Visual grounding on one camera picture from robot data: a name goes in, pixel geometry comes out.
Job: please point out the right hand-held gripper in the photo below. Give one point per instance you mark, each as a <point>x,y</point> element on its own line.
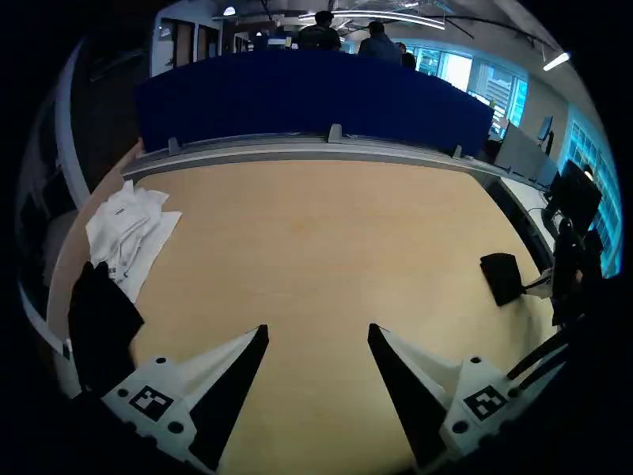
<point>576,277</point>

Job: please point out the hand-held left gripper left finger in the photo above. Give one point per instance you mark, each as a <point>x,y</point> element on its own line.
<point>163,381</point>

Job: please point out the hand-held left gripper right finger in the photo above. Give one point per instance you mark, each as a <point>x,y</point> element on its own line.
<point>462,383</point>

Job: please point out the black towel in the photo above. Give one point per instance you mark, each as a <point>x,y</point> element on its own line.
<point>101,316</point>
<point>502,277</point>

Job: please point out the black monitor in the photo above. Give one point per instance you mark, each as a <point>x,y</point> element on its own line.
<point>576,193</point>

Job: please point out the heap of white towels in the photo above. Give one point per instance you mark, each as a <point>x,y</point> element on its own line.
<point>131,227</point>

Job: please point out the blue desk screen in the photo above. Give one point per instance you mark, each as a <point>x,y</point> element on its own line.
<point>306,99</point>

